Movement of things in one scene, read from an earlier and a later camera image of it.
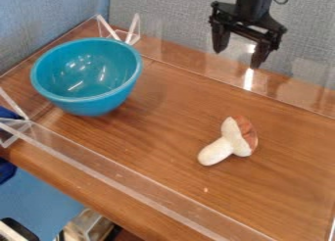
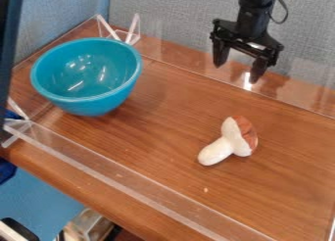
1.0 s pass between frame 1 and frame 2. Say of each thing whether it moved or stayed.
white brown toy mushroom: stayed
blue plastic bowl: stayed
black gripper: moved
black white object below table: stayed
